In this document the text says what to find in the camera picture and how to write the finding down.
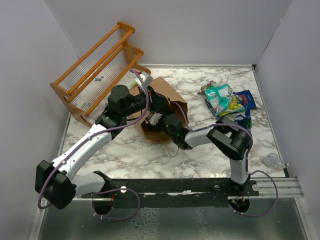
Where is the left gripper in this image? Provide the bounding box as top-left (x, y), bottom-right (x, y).
top-left (122, 85), bottom-right (170, 119)

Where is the brown paper bag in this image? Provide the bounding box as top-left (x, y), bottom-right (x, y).
top-left (134, 77), bottom-right (191, 150)

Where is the green red snack bag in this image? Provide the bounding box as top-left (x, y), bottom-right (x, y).
top-left (197, 80), bottom-right (219, 95)

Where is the blue white snack bag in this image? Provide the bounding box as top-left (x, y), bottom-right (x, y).
top-left (204, 98), bottom-right (220, 119)

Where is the teal white snack bag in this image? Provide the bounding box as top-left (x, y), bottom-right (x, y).
top-left (205, 84), bottom-right (233, 115)

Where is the green yellow snack bag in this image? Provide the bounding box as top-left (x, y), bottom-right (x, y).
top-left (220, 96), bottom-right (246, 116)

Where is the dark blue chilli snack bag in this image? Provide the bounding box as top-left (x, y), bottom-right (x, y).
top-left (236, 90), bottom-right (257, 110)

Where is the blue silver snack bag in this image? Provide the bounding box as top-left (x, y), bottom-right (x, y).
top-left (234, 107), bottom-right (252, 130)

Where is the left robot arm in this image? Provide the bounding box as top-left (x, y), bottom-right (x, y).
top-left (35, 85), bottom-right (169, 210)

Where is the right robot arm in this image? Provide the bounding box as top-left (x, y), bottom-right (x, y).
top-left (149, 113), bottom-right (253, 196)

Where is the orange wooden rack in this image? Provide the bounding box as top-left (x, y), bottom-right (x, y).
top-left (50, 21), bottom-right (151, 127)

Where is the small clear plastic cup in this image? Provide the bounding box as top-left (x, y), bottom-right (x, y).
top-left (264, 153), bottom-right (281, 167)

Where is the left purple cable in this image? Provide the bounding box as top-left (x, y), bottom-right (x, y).
top-left (37, 68), bottom-right (151, 221)

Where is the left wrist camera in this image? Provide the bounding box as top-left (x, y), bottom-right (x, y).
top-left (134, 71), bottom-right (153, 89)

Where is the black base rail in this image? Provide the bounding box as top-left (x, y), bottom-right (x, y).
top-left (82, 171), bottom-right (259, 209)

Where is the aluminium frame rail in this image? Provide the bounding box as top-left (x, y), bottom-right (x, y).
top-left (254, 177), bottom-right (304, 198)

